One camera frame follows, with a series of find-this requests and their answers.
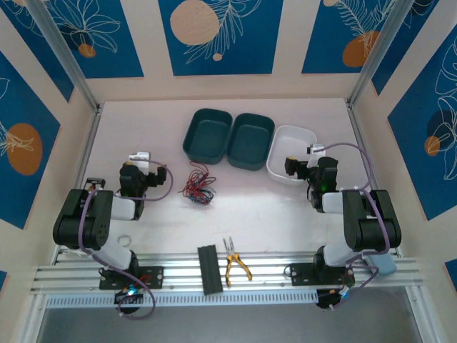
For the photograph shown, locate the white plastic bin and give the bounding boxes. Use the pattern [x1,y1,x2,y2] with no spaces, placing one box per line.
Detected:
[266,124,318,187]

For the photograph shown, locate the teal plastic bin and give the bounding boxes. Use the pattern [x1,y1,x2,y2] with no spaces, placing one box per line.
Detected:
[182,108,234,166]
[226,112,276,173]

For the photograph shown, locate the light blue case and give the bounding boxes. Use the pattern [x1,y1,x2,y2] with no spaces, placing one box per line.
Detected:
[363,252,397,277]

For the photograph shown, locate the black ribbed block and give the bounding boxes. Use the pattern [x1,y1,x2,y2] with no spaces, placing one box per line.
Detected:
[197,244,224,296]

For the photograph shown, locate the small black circuit board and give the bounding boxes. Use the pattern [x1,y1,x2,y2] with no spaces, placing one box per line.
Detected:
[114,287,146,305]
[316,287,349,310]

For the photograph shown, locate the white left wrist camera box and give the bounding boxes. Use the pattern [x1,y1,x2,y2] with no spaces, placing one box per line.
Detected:
[128,151,151,168]

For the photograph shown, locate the aluminium side rail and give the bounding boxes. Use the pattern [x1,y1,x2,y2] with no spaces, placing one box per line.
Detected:
[52,103,104,265]
[346,101,403,258]

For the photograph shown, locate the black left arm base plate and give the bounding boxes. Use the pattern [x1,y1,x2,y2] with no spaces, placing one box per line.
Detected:
[99,265,165,291]

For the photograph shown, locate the aluminium rail beam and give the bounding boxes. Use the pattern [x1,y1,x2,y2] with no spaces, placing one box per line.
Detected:
[30,252,435,297]

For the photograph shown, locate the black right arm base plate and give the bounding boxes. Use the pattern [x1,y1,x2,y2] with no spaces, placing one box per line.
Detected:
[288,262,356,288]

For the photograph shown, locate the yellow handled pliers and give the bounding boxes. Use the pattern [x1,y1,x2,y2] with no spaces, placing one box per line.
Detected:
[222,237,253,287]

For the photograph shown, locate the aluminium frame post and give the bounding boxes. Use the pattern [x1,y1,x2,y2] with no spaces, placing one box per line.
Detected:
[346,0,415,108]
[25,0,103,112]

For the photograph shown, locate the white slotted cable duct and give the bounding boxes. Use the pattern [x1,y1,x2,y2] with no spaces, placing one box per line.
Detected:
[44,289,320,310]

